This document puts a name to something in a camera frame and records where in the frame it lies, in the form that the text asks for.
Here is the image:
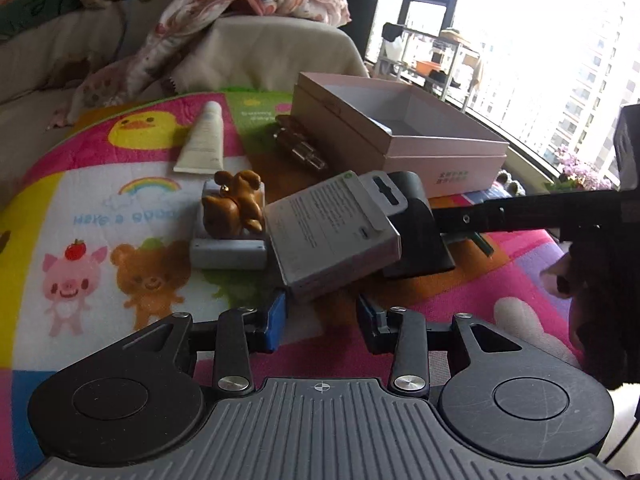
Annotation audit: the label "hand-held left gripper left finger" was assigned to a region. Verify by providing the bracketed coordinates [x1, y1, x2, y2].
[119, 292, 289, 394]

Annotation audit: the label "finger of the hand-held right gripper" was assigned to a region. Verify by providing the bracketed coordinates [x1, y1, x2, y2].
[432, 192, 565, 235]

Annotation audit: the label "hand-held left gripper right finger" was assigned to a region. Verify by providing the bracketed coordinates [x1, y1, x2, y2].
[356, 296, 527, 397]

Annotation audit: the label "teal plastic crank handle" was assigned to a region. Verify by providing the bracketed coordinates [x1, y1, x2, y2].
[447, 230, 496, 256]

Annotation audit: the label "black wedge stand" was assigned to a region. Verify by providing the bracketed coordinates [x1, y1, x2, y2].
[382, 171, 456, 281]

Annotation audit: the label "small grey box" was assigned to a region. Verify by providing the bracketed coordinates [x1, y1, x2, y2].
[189, 180, 271, 272]

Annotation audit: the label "white hang-tab packaging box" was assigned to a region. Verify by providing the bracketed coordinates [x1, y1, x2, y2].
[262, 170, 408, 304]

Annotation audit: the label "wooden animal figurine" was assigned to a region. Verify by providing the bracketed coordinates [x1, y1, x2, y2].
[201, 170, 266, 236]

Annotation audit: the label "pink cardboard box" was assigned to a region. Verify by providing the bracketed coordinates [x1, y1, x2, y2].
[290, 71, 511, 199]

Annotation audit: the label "brown glass bottle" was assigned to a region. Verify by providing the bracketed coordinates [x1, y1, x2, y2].
[274, 114, 330, 175]

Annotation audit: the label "white cream tube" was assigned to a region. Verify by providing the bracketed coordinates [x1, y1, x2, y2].
[172, 101, 227, 176]

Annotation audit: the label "person's right hand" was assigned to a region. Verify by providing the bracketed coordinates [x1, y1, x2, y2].
[540, 240, 640, 391]

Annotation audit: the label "purple potted flowers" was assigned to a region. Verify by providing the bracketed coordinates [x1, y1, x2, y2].
[554, 145, 614, 191]

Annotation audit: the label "metal shelf rack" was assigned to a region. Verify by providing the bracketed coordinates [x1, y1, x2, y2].
[375, 22, 483, 111]

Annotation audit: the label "colourful cartoon play mat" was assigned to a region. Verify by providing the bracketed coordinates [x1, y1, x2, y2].
[0, 87, 640, 480]

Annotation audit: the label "beige sofa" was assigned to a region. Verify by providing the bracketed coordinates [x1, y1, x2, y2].
[0, 0, 371, 201]

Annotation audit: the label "green plush toy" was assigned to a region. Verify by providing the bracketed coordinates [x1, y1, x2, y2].
[0, 0, 83, 43]

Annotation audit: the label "blue cord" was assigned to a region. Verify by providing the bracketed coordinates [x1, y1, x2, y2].
[117, 0, 137, 56]

